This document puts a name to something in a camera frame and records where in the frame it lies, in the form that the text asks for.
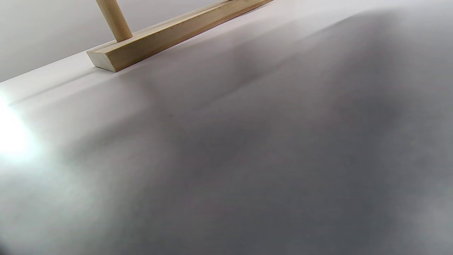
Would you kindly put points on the wooden hanging rack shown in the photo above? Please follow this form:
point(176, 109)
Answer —
point(148, 46)

